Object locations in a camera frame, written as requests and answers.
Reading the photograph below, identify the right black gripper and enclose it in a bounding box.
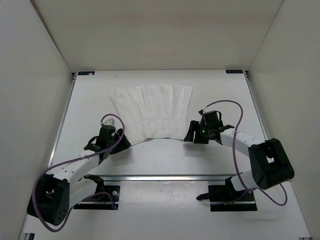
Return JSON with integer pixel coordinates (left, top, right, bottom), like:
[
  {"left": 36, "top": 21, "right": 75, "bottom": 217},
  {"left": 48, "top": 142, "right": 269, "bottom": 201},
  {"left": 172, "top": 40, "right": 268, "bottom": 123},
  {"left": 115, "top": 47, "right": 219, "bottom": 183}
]
[{"left": 184, "top": 120, "right": 212, "bottom": 144}]

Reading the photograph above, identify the white pleated skirt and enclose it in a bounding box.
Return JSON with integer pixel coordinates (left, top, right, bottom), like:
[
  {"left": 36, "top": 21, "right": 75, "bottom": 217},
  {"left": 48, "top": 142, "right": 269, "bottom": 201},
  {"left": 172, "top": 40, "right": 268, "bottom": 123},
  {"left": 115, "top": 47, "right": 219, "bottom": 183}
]
[{"left": 109, "top": 84, "right": 193, "bottom": 145}]

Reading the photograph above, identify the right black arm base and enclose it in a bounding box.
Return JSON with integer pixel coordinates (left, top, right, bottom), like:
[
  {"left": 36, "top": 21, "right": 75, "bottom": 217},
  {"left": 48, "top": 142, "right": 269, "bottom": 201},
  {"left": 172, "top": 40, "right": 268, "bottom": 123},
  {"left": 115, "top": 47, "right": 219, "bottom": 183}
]
[{"left": 196, "top": 177, "right": 258, "bottom": 212}]

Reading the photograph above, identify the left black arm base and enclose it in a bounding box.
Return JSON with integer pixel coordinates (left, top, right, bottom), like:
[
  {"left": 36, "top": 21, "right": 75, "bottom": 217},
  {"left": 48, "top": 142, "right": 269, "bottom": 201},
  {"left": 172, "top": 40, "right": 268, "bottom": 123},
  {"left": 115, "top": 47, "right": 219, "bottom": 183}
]
[{"left": 73, "top": 174, "right": 121, "bottom": 211}]

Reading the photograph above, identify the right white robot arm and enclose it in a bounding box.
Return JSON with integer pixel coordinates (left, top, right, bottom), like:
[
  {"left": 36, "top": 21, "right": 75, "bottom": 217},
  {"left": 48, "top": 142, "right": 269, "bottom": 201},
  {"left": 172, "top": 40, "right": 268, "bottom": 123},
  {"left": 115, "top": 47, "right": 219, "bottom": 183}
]
[{"left": 184, "top": 110, "right": 295, "bottom": 200}]

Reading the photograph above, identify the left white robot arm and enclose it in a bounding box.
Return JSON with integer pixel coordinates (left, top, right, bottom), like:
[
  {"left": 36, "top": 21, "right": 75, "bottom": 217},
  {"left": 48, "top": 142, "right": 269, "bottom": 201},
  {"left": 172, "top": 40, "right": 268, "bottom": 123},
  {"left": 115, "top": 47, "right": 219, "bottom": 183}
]
[{"left": 26, "top": 124, "right": 131, "bottom": 226}]

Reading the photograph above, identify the right blue corner label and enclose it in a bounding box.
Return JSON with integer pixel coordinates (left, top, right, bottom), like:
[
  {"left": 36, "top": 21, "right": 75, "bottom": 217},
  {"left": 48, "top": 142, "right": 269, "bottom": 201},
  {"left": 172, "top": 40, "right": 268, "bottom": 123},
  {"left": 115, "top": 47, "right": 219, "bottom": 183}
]
[{"left": 225, "top": 69, "right": 243, "bottom": 74}]

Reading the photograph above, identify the blue corner label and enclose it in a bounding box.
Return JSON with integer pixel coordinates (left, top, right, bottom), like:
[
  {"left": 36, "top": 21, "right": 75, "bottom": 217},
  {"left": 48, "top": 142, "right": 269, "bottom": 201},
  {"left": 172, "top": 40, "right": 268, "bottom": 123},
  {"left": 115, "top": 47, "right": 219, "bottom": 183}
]
[
  {"left": 77, "top": 71, "right": 95, "bottom": 76},
  {"left": 225, "top": 69, "right": 243, "bottom": 74}
]

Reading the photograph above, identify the left blue corner label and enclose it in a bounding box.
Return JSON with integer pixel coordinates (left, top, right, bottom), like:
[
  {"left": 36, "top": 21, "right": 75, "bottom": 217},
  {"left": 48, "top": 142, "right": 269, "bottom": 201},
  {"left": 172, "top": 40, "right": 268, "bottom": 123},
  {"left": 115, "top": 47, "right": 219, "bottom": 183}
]
[{"left": 77, "top": 71, "right": 95, "bottom": 76}]

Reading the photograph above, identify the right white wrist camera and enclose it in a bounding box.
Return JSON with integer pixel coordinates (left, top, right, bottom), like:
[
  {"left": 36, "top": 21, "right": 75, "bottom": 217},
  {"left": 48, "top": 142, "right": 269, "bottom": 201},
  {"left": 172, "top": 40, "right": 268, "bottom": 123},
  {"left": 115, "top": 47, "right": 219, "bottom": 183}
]
[{"left": 198, "top": 108, "right": 210, "bottom": 118}]

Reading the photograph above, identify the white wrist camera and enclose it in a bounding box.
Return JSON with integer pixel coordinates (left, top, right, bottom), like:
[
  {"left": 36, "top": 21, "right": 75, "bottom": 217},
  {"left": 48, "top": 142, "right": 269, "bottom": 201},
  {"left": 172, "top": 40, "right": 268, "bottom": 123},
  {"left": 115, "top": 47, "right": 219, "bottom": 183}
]
[
  {"left": 198, "top": 108, "right": 210, "bottom": 118},
  {"left": 100, "top": 118, "right": 116, "bottom": 127}
]

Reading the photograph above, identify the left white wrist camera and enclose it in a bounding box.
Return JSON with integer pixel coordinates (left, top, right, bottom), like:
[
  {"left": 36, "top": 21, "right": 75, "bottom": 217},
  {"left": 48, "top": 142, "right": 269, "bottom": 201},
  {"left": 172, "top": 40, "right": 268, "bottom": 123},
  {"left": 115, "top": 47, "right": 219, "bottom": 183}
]
[{"left": 100, "top": 118, "right": 116, "bottom": 127}]

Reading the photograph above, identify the aluminium front rail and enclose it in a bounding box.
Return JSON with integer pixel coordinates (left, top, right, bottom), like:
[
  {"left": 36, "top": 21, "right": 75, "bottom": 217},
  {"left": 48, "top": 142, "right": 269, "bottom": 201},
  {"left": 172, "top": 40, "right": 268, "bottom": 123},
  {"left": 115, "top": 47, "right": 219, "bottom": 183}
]
[{"left": 100, "top": 174, "right": 231, "bottom": 182}]

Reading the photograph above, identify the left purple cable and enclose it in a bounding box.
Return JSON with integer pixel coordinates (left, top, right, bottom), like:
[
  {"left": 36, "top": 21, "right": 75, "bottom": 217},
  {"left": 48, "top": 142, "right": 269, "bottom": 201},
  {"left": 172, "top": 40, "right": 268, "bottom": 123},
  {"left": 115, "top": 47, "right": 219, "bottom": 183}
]
[{"left": 32, "top": 113, "right": 127, "bottom": 232}]

